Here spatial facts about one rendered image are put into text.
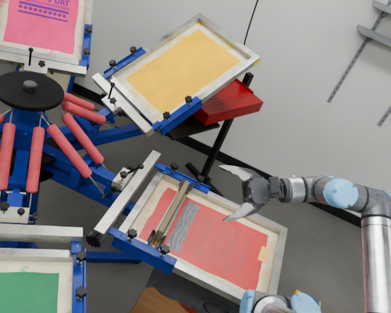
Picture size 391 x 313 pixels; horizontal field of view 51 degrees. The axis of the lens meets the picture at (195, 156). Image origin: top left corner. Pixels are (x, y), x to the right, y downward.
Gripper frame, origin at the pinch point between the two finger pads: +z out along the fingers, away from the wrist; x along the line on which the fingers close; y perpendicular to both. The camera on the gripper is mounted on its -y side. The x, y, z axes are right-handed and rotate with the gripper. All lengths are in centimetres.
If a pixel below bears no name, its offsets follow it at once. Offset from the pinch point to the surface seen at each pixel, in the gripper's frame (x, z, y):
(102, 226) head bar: -6, 34, 78
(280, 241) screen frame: -19, -57, 100
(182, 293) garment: -41, -3, 101
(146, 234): -11, 14, 91
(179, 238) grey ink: -14, -2, 93
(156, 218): -3, 8, 99
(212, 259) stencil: -24, -17, 89
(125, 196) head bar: 8, 23, 92
